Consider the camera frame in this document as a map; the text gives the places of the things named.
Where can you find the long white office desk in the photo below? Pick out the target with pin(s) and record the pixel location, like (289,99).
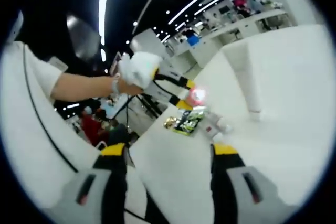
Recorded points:
(246,23)

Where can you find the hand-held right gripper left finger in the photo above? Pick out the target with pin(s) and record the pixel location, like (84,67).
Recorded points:
(113,182)

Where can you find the red band skincare bottle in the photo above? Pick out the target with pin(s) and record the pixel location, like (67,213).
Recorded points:
(195,96)

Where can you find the blue box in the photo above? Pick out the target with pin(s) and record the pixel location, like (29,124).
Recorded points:
(193,41)

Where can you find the red square label skincare bottle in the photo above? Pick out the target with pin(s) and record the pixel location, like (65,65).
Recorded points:
(210,127)

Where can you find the white wristband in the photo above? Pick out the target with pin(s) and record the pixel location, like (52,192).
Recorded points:
(115,86)

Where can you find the person's left hand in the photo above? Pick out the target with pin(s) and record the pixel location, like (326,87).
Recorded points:
(128,90)

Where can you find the gold skincare sachet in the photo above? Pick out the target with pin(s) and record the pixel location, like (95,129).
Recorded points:
(170,122)

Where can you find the black green skincare sachet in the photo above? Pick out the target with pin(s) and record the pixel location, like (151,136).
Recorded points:
(190,124)

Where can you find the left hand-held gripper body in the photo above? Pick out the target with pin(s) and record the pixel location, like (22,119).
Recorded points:
(140,68)

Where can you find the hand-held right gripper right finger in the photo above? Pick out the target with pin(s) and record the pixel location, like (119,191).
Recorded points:
(225,182)

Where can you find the person's white shirt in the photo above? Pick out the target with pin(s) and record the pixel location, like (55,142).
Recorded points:
(31,129)

